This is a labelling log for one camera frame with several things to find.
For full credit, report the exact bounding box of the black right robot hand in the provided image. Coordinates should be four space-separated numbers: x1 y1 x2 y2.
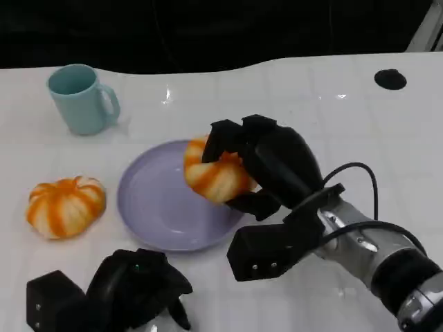
201 114 327 222

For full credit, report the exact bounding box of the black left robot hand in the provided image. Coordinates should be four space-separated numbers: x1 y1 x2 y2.
85 248 194 332

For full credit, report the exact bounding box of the orange and white toy bread roll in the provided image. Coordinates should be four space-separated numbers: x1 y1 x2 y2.
183 135 259 205
26 176 107 241

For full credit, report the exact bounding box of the lilac plate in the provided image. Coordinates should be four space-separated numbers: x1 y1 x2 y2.
116 139 251 252

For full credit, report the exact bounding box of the black round table grommet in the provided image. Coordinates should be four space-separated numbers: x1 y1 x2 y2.
374 69 408 91

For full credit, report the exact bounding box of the pale green mug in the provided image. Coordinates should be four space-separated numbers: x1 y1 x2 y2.
46 63 121 136

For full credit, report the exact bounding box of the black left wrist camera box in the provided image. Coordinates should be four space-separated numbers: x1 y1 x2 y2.
26 270 88 332

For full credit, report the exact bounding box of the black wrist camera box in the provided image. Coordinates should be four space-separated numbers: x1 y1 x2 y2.
26 270 88 332
226 183 346 282

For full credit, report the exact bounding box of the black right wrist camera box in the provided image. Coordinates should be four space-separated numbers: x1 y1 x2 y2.
226 183 346 282

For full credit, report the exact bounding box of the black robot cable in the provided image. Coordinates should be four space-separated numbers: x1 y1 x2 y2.
320 162 428 257

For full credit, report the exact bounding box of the grey metal frame post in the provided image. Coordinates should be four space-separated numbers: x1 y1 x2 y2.
405 0 443 53

